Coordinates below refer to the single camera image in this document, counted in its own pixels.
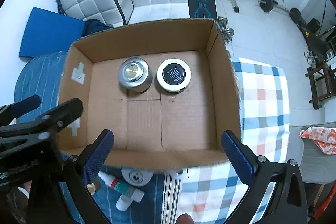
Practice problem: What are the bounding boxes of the blue foam mat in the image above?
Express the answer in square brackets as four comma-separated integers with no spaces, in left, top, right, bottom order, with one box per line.
[19,7,85,58]

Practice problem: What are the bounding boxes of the white spray bottle green label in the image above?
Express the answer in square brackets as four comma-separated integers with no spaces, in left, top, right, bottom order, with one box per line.
[98,171,145,203]

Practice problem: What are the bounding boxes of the silver jar gold centre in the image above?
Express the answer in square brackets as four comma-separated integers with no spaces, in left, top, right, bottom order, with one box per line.
[118,57,153,93]

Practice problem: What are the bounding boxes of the gold lid jar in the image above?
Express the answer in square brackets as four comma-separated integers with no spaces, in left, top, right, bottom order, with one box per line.
[86,176,101,196]

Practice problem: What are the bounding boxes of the white jar black lid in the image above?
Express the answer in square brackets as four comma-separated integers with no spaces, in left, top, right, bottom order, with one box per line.
[157,59,191,93]

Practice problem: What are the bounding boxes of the brown wooden chair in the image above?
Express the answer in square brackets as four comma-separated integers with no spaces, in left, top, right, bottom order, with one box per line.
[305,52,335,110]

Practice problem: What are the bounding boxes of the small white round jar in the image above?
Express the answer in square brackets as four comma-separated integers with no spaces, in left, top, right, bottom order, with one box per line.
[167,169,183,180]

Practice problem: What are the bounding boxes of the orange white cloth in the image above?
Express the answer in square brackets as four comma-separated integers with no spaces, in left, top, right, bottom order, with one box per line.
[299,126,336,155]

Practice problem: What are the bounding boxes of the open cardboard box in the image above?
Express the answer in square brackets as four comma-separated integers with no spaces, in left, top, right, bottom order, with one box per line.
[59,19,240,170]

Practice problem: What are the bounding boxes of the blue striped cloth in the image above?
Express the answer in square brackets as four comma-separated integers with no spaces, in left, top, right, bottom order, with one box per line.
[14,52,182,224]

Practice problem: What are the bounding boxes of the chrome dumbbell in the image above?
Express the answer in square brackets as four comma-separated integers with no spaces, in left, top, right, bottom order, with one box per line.
[217,16,234,43]

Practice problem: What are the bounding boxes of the black exercise machine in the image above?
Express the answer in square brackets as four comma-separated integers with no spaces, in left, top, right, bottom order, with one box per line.
[298,13,335,58]

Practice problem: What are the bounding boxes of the plaid checkered cloth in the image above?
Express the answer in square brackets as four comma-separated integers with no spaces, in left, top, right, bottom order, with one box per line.
[162,57,290,223]

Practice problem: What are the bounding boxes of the grey office chair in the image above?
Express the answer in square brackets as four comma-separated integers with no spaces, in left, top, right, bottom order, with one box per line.
[285,125,335,184]

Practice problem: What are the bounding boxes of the small white oval bottle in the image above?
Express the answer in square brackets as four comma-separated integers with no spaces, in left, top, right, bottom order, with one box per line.
[116,195,133,211]

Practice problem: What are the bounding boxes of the barbell on floor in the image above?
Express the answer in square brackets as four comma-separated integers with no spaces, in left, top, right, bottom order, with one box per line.
[259,0,307,27]

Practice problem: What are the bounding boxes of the white purifying cream jar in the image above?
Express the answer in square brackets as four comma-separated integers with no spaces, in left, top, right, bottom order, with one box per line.
[121,166,154,187]

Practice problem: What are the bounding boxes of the left white padded chair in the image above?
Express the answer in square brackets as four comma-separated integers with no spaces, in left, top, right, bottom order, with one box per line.
[56,0,126,27]

